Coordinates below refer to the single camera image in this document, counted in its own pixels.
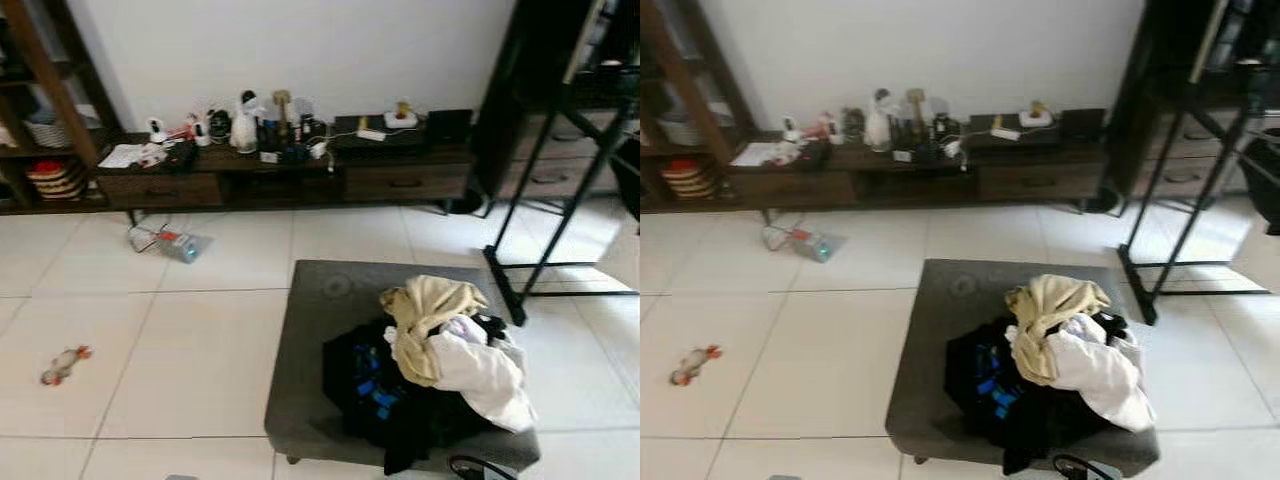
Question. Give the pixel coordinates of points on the red white toy figure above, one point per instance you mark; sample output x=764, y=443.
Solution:
x=188, y=128
x=828, y=126

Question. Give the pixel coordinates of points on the white plug charger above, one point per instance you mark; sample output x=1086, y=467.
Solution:
x=318, y=150
x=951, y=148

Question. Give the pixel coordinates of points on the black box speaker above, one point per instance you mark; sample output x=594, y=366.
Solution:
x=448, y=127
x=1082, y=126

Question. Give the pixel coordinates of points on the white crumpled garment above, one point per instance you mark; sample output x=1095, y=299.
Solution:
x=485, y=375
x=1105, y=375

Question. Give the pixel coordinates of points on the white base with gold figure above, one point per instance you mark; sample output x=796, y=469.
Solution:
x=401, y=120
x=1035, y=118

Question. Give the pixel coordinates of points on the white paper sheets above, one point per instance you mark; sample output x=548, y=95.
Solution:
x=125, y=156
x=760, y=155

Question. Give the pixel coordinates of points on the grey orange plush toy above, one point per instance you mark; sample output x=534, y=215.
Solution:
x=692, y=367
x=62, y=368

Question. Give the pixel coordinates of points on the red white stacked bowls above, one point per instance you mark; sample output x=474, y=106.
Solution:
x=690, y=178
x=55, y=178

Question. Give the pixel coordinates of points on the white oblong adapter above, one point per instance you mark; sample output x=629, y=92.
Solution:
x=1005, y=133
x=371, y=134

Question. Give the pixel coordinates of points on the black flat set-top box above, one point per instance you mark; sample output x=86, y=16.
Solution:
x=1040, y=138
x=400, y=138

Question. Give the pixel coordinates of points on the white figure with black head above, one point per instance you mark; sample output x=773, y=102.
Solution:
x=244, y=130
x=878, y=128

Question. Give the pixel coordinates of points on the dark wooden shelf unit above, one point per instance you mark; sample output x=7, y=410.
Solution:
x=50, y=207
x=690, y=205

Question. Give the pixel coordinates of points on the beige shirt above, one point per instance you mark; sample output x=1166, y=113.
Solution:
x=1055, y=303
x=430, y=305

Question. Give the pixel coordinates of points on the grey power strip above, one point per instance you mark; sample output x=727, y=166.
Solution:
x=185, y=247
x=822, y=246

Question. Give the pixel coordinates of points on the gold table ornament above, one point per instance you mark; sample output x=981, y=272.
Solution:
x=916, y=99
x=282, y=100

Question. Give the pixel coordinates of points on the black garment with blue marks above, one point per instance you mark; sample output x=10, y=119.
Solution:
x=395, y=410
x=1020, y=410

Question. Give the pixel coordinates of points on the tall black cabinet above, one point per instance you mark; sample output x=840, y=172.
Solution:
x=510, y=100
x=1130, y=100

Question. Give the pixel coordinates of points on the dark wooden low cabinet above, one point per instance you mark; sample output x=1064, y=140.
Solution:
x=400, y=182
x=1030, y=182

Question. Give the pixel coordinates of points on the white security camera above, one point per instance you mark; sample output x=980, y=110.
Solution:
x=157, y=130
x=790, y=128

